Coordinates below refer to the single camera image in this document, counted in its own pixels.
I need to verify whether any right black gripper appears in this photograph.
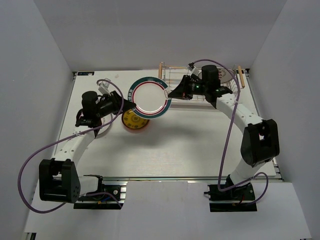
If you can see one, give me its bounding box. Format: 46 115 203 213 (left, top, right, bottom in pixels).
168 75 208 101

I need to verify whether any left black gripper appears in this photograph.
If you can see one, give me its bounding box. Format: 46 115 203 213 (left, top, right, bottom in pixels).
96 91 137 119

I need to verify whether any yellow patterned plate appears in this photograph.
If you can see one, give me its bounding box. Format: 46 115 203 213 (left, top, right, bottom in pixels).
121 110 149 128

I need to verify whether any white plate green rim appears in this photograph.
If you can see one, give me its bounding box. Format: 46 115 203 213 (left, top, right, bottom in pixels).
127 76 172 120

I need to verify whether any white plate red lettering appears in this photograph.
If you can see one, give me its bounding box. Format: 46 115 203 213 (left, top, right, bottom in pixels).
96 123 113 138

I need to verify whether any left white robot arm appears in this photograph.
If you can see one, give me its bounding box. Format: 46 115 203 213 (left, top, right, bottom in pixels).
39 91 136 203

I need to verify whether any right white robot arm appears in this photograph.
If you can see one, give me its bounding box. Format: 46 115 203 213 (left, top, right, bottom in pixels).
168 63 280 200

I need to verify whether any black label sticker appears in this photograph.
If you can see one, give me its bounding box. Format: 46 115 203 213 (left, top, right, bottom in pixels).
77 71 95 76

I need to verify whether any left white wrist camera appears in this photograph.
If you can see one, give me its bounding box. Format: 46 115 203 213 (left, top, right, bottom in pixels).
96 79 110 95

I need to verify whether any metal wire dish rack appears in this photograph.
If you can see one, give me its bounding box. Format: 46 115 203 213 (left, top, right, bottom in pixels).
157 61 245 108

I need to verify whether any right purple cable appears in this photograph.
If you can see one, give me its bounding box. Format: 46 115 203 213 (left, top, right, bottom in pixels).
191 59 270 205

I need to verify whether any purple cable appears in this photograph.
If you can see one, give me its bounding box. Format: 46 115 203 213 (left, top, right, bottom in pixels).
191 59 270 205
17 79 124 213

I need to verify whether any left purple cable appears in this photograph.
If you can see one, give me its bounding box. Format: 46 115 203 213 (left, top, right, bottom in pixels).
17 79 124 213

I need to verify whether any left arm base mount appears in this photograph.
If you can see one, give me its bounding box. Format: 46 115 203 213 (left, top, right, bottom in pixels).
73 175 127 210

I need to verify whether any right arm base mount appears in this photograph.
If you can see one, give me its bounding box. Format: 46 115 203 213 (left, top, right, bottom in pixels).
203 183 257 213

